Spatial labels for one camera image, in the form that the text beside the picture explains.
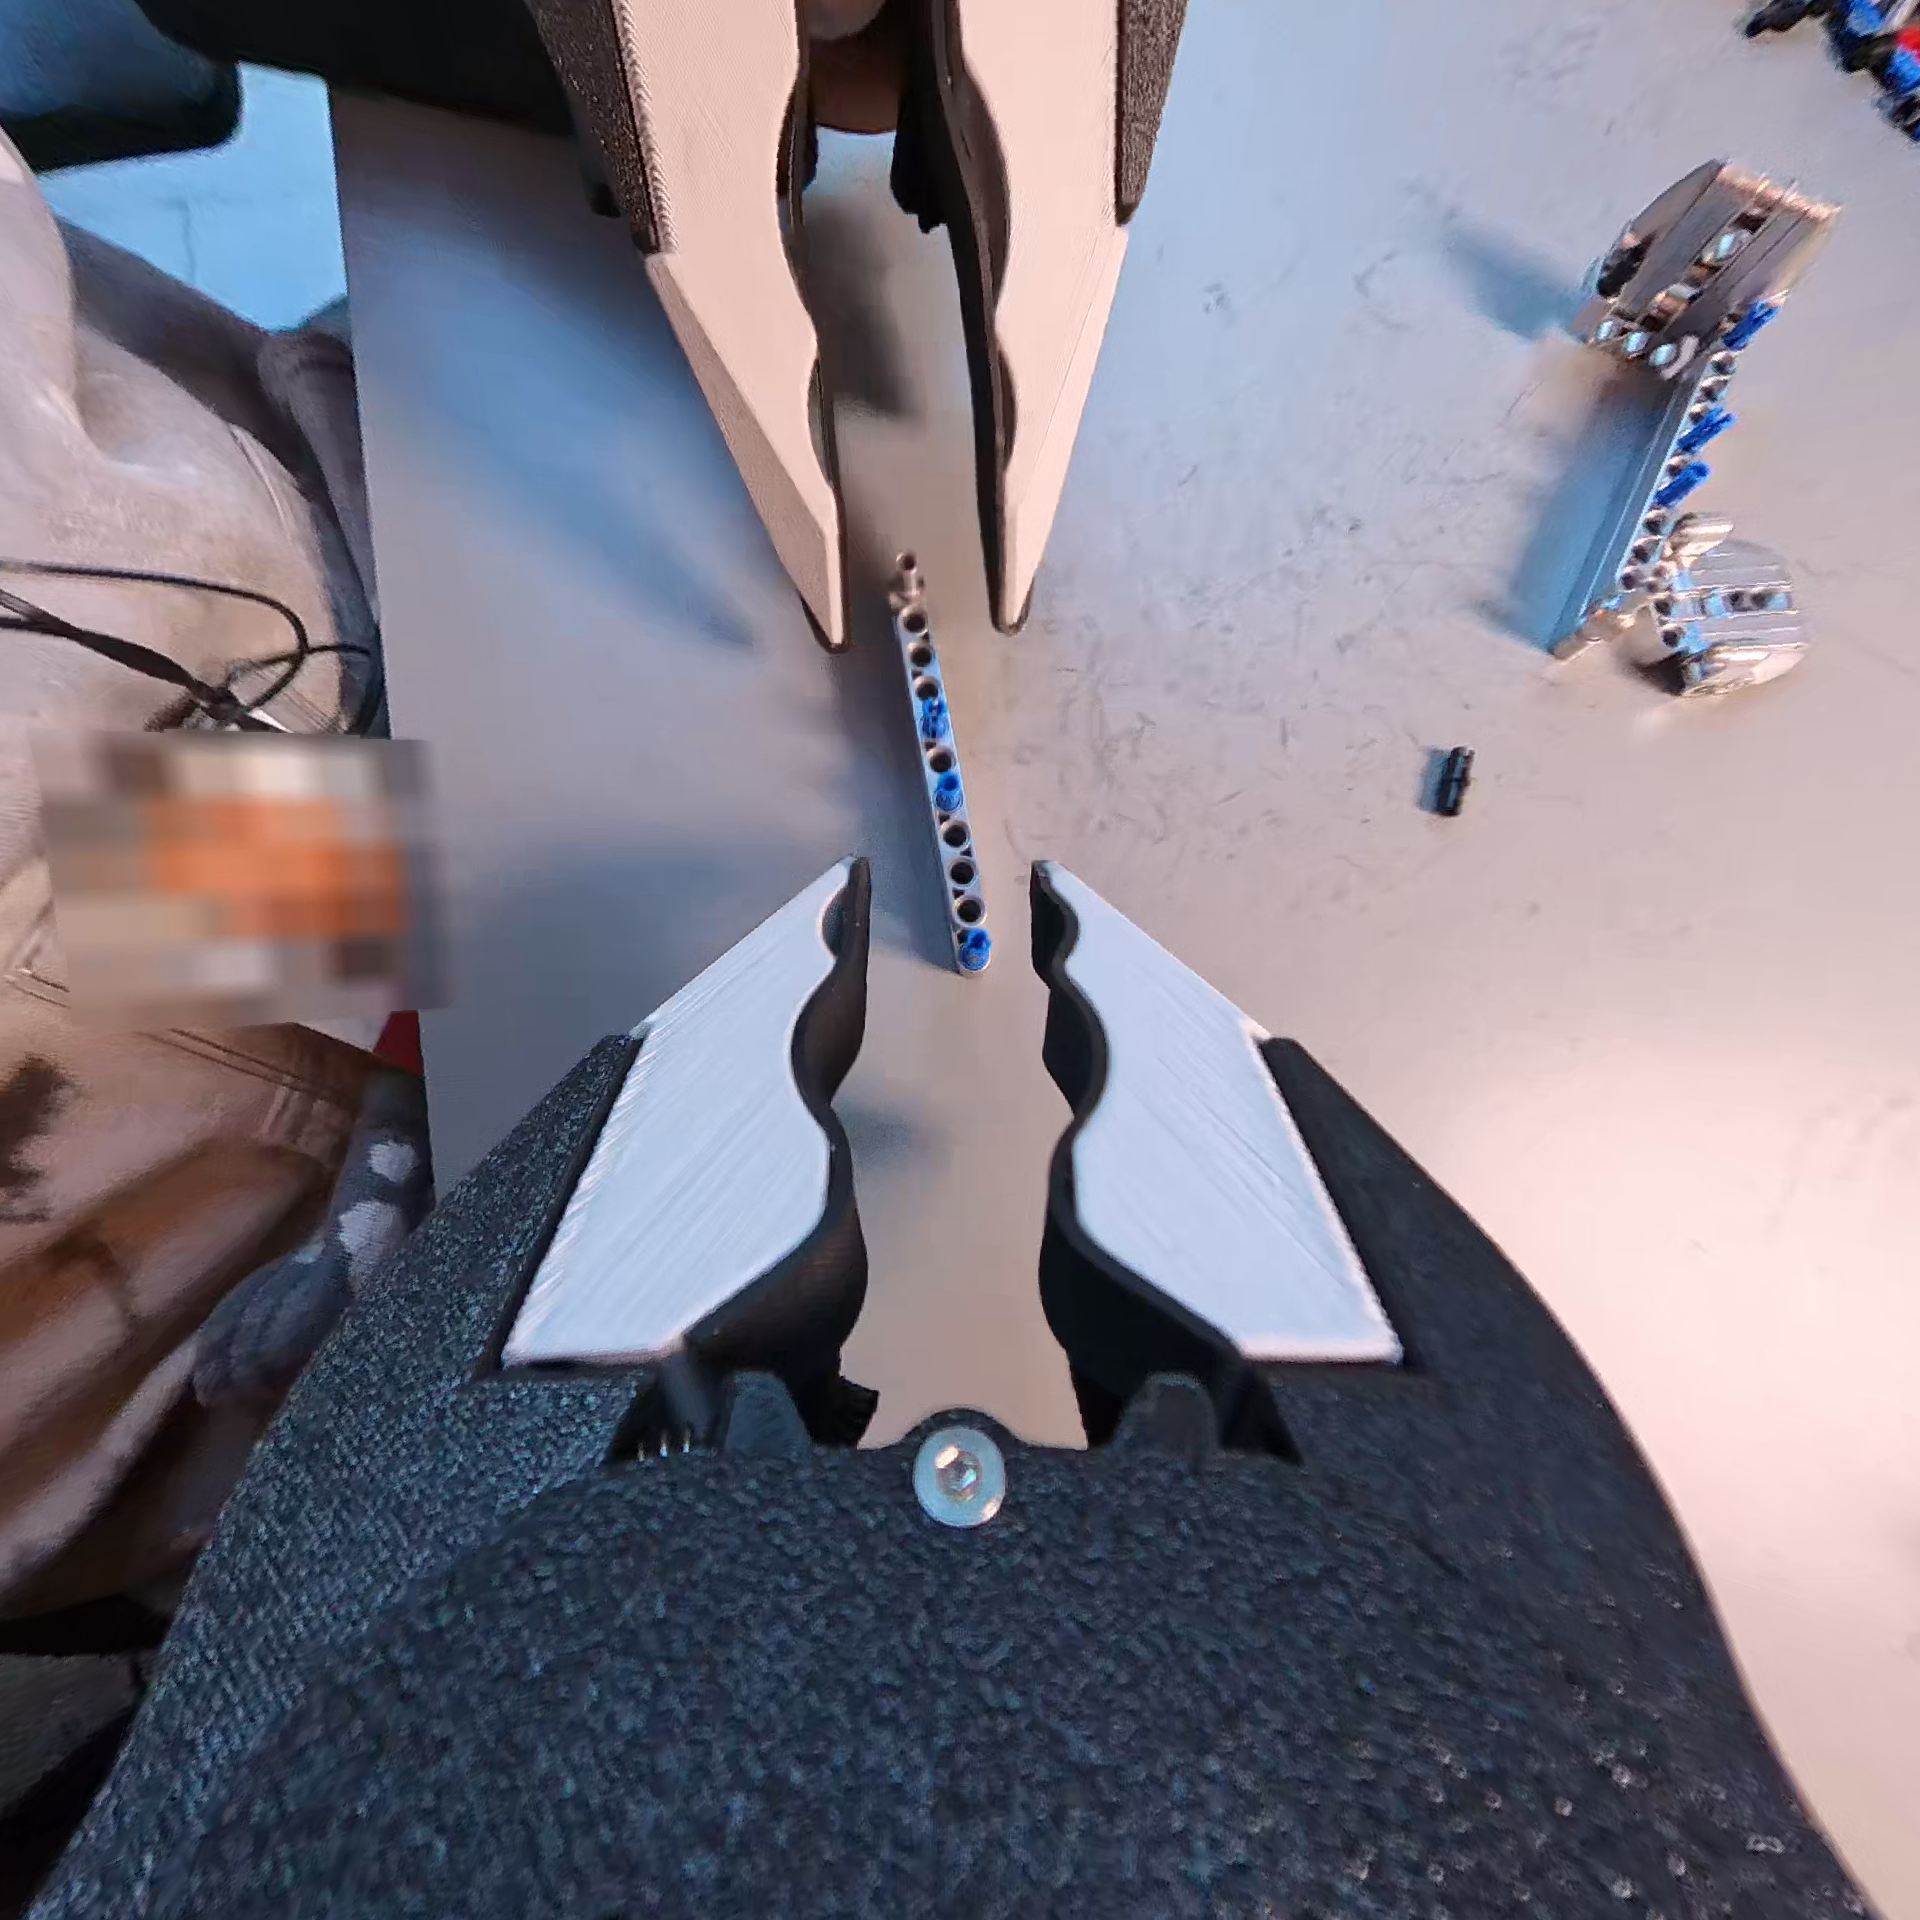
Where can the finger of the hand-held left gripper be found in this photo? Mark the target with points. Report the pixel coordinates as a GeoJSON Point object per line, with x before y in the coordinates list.
{"type": "Point", "coordinates": [1066, 182]}
{"type": "Point", "coordinates": [721, 182]}

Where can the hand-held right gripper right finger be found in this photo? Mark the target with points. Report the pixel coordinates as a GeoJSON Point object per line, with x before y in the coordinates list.
{"type": "Point", "coordinates": [1215, 1185]}

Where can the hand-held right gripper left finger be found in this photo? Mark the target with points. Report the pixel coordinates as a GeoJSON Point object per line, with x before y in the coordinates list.
{"type": "Point", "coordinates": [690, 1185]}

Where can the grey beam with blue pins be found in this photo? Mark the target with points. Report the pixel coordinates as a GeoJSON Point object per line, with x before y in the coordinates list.
{"type": "Point", "coordinates": [918, 662]}

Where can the grey desk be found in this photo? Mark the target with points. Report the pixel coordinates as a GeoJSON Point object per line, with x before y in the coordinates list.
{"type": "Point", "coordinates": [1348, 1050]}

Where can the black ribbed cloth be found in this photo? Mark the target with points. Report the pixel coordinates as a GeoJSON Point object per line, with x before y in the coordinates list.
{"type": "Point", "coordinates": [376, 37]}

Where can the small black toy pin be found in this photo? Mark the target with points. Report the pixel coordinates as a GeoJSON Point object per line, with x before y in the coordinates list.
{"type": "Point", "coordinates": [1449, 780]}

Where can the dark blue chair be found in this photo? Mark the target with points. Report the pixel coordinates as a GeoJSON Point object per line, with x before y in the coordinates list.
{"type": "Point", "coordinates": [106, 91]}

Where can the long grey beam panel assembly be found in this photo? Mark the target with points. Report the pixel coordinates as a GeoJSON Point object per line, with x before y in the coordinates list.
{"type": "Point", "coordinates": [1612, 525]}

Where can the silver curved toy panel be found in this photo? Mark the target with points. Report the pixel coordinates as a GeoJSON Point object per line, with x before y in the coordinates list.
{"type": "Point", "coordinates": [1724, 615]}

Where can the pile of colourful toy pieces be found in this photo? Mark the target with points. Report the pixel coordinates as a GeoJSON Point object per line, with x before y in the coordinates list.
{"type": "Point", "coordinates": [1874, 44]}

